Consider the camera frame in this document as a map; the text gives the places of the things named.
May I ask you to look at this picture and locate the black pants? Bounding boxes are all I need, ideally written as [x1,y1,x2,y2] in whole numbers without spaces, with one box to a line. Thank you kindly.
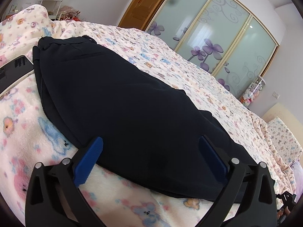
[32,36,245,201]

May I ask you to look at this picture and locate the lavender pillow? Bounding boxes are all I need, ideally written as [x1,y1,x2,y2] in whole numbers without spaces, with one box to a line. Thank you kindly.
[290,160,303,195]

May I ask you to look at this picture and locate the bear print pillow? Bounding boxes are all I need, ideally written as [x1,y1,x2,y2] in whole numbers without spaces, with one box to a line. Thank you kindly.
[267,117,302,166]

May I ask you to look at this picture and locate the cream headboard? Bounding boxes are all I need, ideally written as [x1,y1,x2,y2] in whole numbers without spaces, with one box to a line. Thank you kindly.
[262,103,303,145]

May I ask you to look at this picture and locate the teddy bear print blanket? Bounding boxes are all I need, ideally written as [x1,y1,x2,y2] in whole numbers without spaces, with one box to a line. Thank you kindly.
[1,5,296,226]

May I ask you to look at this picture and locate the plush toy display tube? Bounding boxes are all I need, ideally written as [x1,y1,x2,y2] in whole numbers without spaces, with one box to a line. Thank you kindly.
[239,76,266,108]

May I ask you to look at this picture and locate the smartphone on bed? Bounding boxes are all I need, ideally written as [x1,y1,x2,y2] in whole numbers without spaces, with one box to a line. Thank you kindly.
[1,55,34,94]

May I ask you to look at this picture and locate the frosted glass sliding wardrobe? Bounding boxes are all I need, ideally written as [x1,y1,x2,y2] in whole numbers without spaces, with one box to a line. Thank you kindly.
[146,0,278,98]

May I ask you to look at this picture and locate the wooden door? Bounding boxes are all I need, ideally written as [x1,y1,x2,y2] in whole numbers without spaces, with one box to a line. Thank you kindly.
[118,0,165,31]

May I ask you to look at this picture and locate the wall power outlet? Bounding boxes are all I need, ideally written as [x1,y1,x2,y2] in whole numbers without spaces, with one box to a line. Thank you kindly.
[272,92,280,99]

